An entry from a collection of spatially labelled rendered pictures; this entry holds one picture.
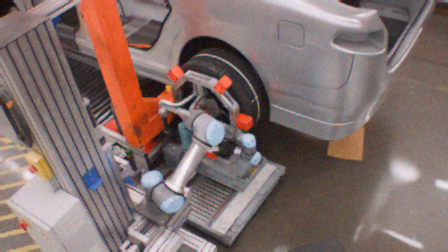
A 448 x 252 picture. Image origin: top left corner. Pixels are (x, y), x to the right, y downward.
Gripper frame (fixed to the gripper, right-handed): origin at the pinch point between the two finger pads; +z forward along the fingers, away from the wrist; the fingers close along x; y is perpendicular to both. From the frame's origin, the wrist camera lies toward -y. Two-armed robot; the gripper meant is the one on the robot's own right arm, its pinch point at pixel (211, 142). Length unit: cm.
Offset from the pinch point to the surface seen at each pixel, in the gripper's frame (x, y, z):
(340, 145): -115, -83, -46
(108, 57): 8, 52, 67
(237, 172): -29, -61, 5
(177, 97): -22, 5, 45
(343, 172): -87, -84, -60
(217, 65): -34, 33, 14
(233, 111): -20.7, 11.9, -4.9
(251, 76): -46, 23, -4
